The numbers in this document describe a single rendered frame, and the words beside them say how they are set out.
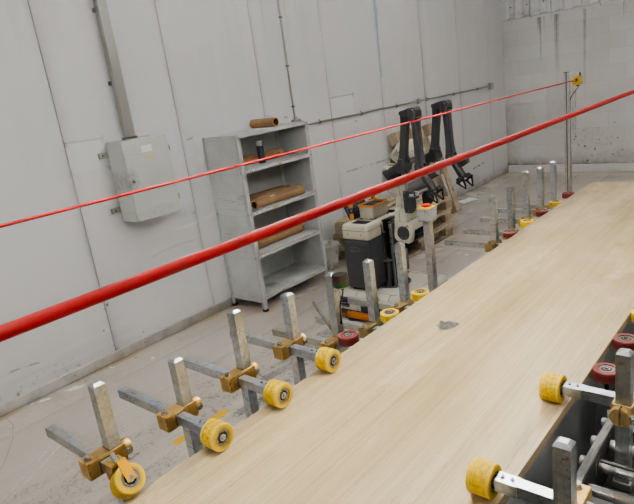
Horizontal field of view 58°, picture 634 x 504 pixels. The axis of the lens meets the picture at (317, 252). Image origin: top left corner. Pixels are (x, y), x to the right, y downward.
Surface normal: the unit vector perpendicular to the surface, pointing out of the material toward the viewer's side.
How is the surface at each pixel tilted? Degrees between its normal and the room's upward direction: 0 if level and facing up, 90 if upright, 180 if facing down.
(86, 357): 90
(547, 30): 90
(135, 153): 90
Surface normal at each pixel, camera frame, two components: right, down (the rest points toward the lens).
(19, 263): 0.76, 0.08
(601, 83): -0.64, 0.29
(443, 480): -0.13, -0.95
